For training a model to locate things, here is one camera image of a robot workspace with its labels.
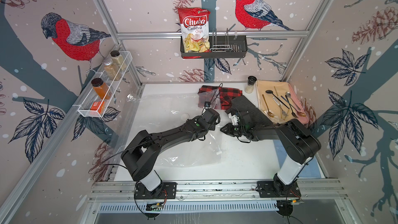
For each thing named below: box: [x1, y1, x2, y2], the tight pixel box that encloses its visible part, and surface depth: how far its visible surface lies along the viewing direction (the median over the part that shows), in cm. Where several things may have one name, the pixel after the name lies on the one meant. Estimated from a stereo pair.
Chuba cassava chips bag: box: [177, 7, 212, 59], surface depth 84 cm
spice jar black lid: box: [110, 49, 127, 71], surface depth 82 cm
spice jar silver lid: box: [103, 58, 122, 81], surface depth 77 cm
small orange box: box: [90, 100, 105, 113], surface depth 68 cm
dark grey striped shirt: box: [224, 94, 274, 127], surface depth 103 cm
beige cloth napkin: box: [256, 79, 299, 122], surface depth 110 cm
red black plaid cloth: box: [197, 85, 243, 110], surface depth 109 cm
